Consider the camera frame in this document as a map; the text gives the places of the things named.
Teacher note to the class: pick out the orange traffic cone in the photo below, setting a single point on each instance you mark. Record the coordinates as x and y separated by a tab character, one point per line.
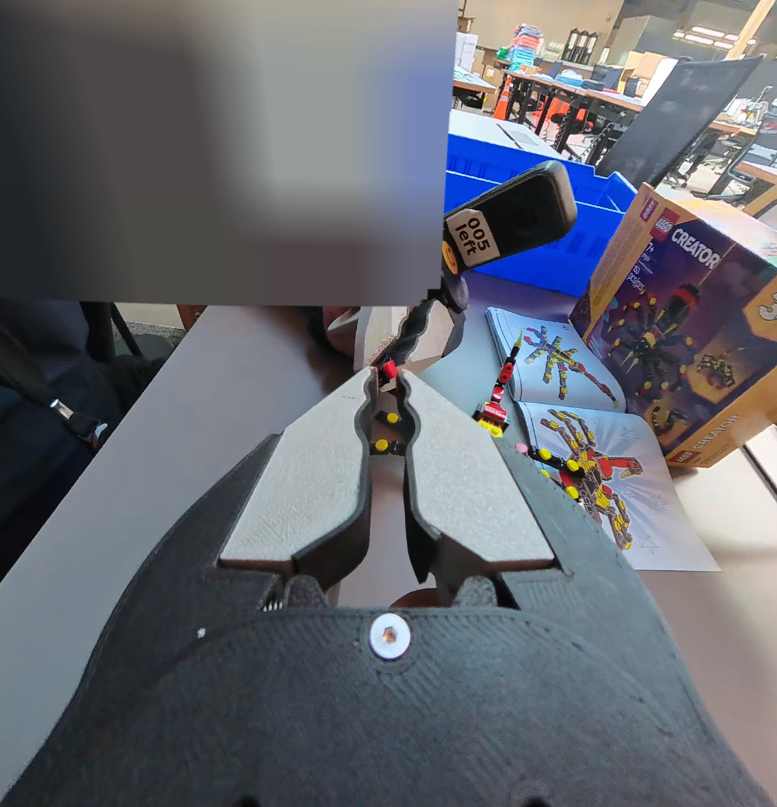
502	101

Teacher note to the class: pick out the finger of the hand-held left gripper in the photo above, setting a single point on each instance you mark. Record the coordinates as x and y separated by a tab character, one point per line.
435	343
375	334

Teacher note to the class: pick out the black yellow lego spider model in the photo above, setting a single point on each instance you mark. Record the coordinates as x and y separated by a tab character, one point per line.
492	413

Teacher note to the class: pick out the person's left hand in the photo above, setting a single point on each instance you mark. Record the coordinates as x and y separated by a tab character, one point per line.
341	325

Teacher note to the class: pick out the blue storage bin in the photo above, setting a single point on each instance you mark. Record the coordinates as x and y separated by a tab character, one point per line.
590	252

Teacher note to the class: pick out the background work table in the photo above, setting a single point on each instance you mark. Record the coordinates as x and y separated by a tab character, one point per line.
571	88

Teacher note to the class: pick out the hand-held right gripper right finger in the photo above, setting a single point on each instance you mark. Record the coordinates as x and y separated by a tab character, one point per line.
476	498

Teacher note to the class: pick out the open lego instruction booklet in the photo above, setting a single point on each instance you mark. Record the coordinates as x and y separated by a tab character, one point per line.
665	523

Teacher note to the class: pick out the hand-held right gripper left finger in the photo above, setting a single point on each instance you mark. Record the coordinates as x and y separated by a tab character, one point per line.
300	498

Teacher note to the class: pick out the lego set box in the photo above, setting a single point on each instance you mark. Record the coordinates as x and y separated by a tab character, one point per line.
691	328

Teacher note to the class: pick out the stack of folded cloths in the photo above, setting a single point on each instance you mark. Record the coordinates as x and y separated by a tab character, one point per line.
525	44

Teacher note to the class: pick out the small red black lego assembly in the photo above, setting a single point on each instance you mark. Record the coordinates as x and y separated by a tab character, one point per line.
389	369

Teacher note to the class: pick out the dark office chair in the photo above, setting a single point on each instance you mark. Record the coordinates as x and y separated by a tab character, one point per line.
104	328

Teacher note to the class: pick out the black monitor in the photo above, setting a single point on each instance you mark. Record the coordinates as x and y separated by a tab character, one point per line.
678	120

